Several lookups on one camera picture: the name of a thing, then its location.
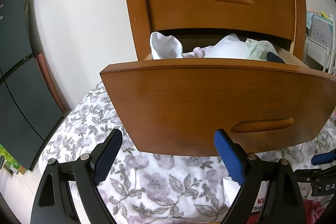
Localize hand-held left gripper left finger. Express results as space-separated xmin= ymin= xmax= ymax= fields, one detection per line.
xmin=30 ymin=129 xmax=123 ymax=224

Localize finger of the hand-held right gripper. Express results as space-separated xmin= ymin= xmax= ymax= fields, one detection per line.
xmin=311 ymin=149 xmax=336 ymax=165

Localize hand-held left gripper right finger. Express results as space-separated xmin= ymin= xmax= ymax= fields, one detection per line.
xmin=214 ymin=130 xmax=306 ymax=224

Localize wooden drawer with tall front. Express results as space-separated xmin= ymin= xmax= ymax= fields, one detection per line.
xmin=100 ymin=30 xmax=336 ymax=157

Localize white padded bra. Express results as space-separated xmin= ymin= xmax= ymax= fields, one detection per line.
xmin=203 ymin=33 xmax=250 ymax=59

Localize light pink garment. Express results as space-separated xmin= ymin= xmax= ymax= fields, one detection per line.
xmin=182 ymin=46 xmax=214 ymax=59

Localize black lace underwear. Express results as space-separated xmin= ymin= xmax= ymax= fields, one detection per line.
xmin=266 ymin=51 xmax=287 ymax=64

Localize cream lace cloth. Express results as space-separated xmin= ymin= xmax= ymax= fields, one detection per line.
xmin=244 ymin=39 xmax=277 ymax=60

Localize red floral blanket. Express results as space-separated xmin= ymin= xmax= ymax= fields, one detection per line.
xmin=302 ymin=199 xmax=330 ymax=224

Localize white printed cloth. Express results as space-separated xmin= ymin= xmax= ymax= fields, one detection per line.
xmin=223 ymin=176 xmax=269 ymax=215

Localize grey floral bedsheet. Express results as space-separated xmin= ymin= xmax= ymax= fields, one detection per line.
xmin=38 ymin=80 xmax=336 ymax=224

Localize green colourful boxes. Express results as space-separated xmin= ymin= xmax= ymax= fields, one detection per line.
xmin=0 ymin=143 xmax=28 ymax=176

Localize reddish brown wooden board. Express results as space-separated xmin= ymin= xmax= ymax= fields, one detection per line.
xmin=34 ymin=53 xmax=72 ymax=113

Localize dark grey wardrobe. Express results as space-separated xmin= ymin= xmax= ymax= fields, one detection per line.
xmin=0 ymin=0 xmax=65 ymax=172

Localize light blue picture board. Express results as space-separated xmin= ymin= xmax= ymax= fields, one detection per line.
xmin=311 ymin=15 xmax=336 ymax=42

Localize wooden nightstand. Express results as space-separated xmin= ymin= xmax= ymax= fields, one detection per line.
xmin=115 ymin=0 xmax=308 ymax=75

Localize wooden drawer with short front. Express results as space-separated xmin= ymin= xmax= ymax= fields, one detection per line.
xmin=143 ymin=0 xmax=296 ymax=41

